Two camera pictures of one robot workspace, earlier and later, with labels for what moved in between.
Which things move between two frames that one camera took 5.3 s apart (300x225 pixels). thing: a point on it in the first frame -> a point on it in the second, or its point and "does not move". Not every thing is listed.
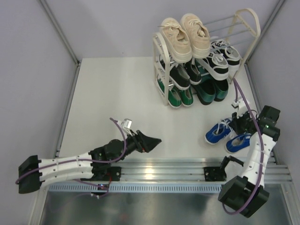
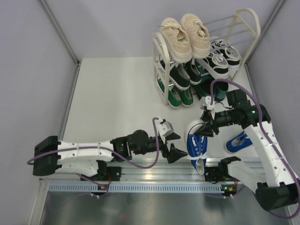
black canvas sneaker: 193,73 does not move
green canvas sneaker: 187,98 does not move
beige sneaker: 177,40 does not move
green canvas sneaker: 174,98 does not move
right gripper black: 235,122 -> 207,116
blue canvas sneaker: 218,131 -> 197,146
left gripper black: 143,144 -> 174,154
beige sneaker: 198,35 does not move
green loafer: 221,89 does not move
